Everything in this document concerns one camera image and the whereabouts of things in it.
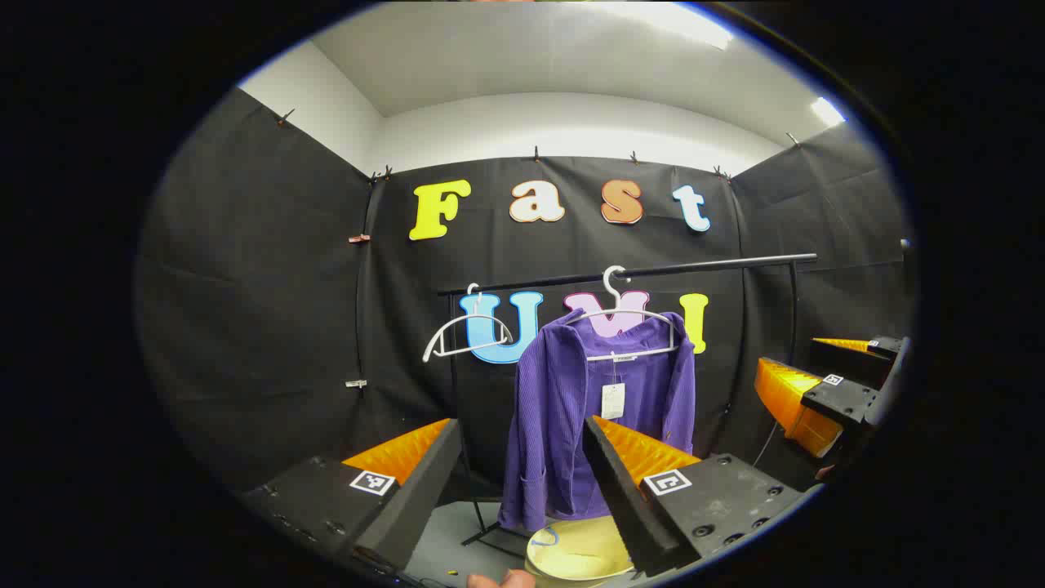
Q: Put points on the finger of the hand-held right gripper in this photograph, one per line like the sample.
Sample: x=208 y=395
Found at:
x=849 y=363
x=837 y=400

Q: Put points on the black backdrop cloth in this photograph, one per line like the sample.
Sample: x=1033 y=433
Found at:
x=245 y=327

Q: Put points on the black clothes rack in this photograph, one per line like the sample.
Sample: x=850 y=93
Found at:
x=718 y=263

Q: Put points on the beige round laundry hamper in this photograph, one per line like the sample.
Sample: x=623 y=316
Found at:
x=580 y=555

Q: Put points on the small ceiling light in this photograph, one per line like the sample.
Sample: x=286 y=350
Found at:
x=827 y=111

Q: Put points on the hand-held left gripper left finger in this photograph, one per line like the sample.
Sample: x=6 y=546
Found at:
x=424 y=490

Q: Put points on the small white clothes hanger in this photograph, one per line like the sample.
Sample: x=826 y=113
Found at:
x=427 y=353

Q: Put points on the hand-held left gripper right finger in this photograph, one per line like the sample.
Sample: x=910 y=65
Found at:
x=620 y=498

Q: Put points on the large white clothes hanger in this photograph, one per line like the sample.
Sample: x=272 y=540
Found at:
x=645 y=353

